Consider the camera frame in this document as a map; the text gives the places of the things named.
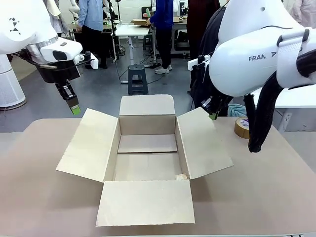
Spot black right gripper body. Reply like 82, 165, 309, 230
200, 95, 234, 116

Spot white side table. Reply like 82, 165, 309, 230
246, 85, 316, 131

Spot person in dark clothes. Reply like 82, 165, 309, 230
186, 0, 232, 117

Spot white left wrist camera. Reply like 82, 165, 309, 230
84, 50, 99, 70

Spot white air purifier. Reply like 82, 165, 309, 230
0, 54, 27, 108

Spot white desk grey legs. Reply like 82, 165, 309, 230
115, 23, 151, 62

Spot black plastic stool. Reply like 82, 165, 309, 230
127, 64, 150, 96

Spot black tripod stand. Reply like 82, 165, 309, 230
108, 0, 121, 61

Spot brown cardboard box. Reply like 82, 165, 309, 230
55, 94, 235, 227

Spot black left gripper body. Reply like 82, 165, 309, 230
36, 61, 81, 85

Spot flat cardboard sheet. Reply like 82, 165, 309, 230
130, 18, 151, 27

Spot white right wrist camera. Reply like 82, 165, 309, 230
187, 54, 212, 72

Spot person blue shirt black trousers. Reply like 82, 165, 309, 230
78, 0, 109, 69

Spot brown packing tape roll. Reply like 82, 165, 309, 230
234, 116, 250, 140

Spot white cable strap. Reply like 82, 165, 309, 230
276, 29, 311, 90

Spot white lab coat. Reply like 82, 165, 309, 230
48, 0, 70, 38

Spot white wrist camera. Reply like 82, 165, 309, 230
84, 50, 99, 70
187, 54, 212, 72

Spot person royal blue hoodie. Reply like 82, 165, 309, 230
145, 0, 175, 75

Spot person in pink top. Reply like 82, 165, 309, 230
288, 0, 316, 25

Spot teal cloth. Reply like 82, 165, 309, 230
227, 103, 247, 117

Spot black cable sleeve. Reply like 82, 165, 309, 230
243, 50, 316, 153

